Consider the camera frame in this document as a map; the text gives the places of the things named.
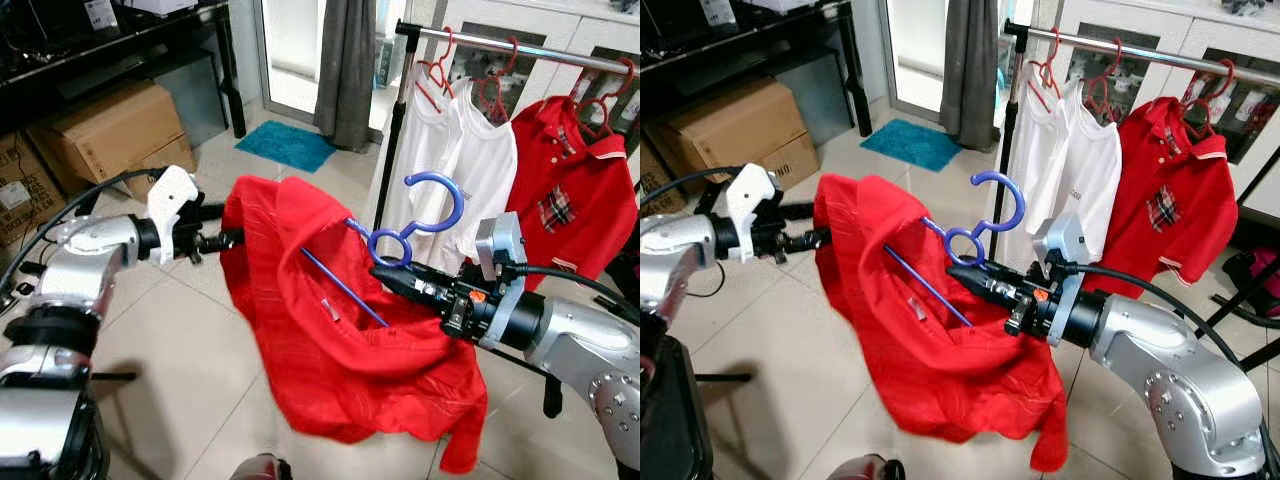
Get grey curtain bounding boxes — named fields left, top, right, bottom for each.
left=940, top=0, right=1001, bottom=151
left=313, top=0, right=379, bottom=153

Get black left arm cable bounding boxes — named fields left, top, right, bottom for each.
left=640, top=165, right=746, bottom=209
left=0, top=168, right=161, bottom=296

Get large brown cardboard box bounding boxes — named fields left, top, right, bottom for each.
left=25, top=78, right=198, bottom=201
left=660, top=78, right=821, bottom=191

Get black shelf unit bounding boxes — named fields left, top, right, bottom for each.
left=0, top=0, right=248, bottom=141
left=640, top=0, right=874, bottom=141

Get purple plastic hanger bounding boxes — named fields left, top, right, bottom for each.
left=300, top=172, right=466, bottom=331
left=882, top=170, right=1026, bottom=331

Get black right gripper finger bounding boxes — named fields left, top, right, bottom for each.
left=945, top=261, right=1019, bottom=298
left=960, top=282, right=1009, bottom=315
left=385, top=282, right=441, bottom=316
left=370, top=262, right=451, bottom=299

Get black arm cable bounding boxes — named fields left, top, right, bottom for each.
left=1075, top=262, right=1253, bottom=373
left=0, top=168, right=161, bottom=296
left=505, top=262, right=641, bottom=323
left=640, top=165, right=746, bottom=209

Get teal floor mat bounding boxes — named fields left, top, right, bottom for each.
left=235, top=120, right=338, bottom=173
left=860, top=118, right=963, bottom=173

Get chrome clothes rack black stands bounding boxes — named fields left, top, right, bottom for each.
left=372, top=20, right=641, bottom=421
left=990, top=18, right=1280, bottom=373

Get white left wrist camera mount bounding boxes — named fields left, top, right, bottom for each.
left=147, top=167, right=201, bottom=266
left=722, top=165, right=779, bottom=263

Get maroon bag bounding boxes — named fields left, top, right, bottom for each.
left=1222, top=248, right=1280, bottom=321

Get red plastic hanger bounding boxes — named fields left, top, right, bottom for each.
left=415, top=28, right=456, bottom=111
left=570, top=58, right=636, bottom=141
left=1085, top=38, right=1126, bottom=121
left=475, top=38, right=521, bottom=126
left=1180, top=58, right=1239, bottom=136
left=1025, top=28, right=1063, bottom=101

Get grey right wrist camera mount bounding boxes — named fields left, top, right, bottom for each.
left=1033, top=212, right=1091, bottom=346
left=475, top=212, right=528, bottom=346

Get white glass door cabinet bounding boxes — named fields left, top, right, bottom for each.
left=375, top=0, right=641, bottom=131
left=1000, top=0, right=1280, bottom=216

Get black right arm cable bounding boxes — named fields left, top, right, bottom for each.
left=505, top=262, right=641, bottom=323
left=1075, top=262, right=1253, bottom=373

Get labelled cardboard box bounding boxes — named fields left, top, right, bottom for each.
left=0, top=130, right=66, bottom=271

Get red polo shirt white trim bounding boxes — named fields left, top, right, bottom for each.
left=1085, top=97, right=1241, bottom=299
left=505, top=95, right=641, bottom=301

